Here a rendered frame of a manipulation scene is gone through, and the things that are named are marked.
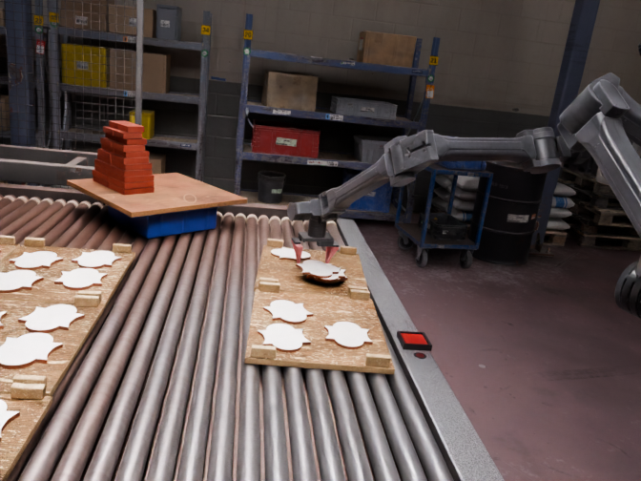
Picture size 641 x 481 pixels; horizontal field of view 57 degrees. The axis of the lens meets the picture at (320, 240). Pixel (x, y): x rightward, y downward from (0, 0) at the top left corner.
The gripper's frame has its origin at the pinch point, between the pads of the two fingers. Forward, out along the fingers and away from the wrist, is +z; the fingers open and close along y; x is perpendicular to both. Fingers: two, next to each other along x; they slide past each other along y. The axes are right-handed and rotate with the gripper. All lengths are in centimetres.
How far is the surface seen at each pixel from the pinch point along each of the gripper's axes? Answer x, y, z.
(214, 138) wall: 465, 39, 44
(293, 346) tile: -48, -20, 2
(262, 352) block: -51, -28, 2
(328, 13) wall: 447, 144, -96
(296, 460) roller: -84, -29, 5
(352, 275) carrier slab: -1.4, 13.9, 4.1
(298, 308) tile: -27.3, -12.4, 2.9
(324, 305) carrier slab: -24.3, -3.5, 3.7
